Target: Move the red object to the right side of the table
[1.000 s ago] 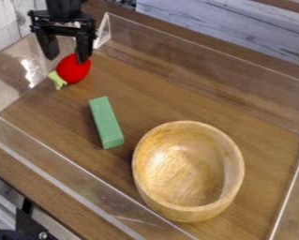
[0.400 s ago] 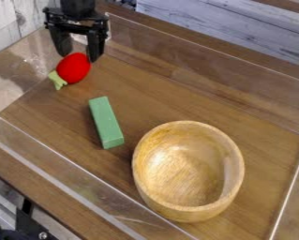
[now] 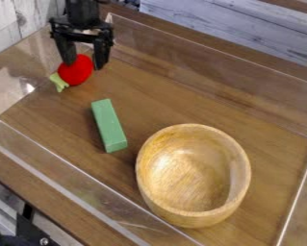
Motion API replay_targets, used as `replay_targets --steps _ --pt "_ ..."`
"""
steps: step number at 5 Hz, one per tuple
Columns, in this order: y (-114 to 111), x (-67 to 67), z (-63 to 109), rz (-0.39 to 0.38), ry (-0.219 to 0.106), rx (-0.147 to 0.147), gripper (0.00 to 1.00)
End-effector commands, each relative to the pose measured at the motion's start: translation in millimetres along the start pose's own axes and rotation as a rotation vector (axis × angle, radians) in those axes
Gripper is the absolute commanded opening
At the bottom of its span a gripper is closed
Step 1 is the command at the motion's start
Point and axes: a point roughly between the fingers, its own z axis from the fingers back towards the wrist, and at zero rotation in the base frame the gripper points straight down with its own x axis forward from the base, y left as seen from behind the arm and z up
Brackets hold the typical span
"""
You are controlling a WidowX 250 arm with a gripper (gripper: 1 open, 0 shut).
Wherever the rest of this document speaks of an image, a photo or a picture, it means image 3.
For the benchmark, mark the red plush strawberry toy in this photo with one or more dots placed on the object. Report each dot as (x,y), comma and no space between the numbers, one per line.
(73,75)

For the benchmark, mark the green rectangular block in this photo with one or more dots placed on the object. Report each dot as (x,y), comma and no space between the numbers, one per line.
(109,126)

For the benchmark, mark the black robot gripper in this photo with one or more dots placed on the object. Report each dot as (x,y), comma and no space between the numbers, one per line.
(81,25)

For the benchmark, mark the wooden bowl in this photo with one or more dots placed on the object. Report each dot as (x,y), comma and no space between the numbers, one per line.
(193,174)

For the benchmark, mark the black table clamp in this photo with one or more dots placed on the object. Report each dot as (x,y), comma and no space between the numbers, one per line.
(29,231)

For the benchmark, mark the clear acrylic tray enclosure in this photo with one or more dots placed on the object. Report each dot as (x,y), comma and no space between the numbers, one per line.
(166,79)

